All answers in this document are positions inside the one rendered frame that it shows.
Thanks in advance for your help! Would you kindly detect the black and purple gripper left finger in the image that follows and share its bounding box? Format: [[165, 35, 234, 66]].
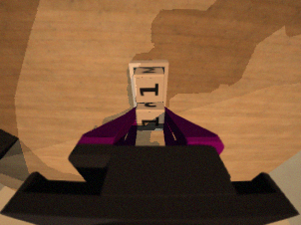
[[76, 107, 138, 145]]

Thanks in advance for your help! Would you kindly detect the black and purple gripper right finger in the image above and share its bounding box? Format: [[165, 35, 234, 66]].
[[163, 107, 224, 155]]

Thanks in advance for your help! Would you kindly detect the tan digit cube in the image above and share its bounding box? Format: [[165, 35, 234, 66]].
[[136, 102, 165, 131], [133, 67, 165, 103]]

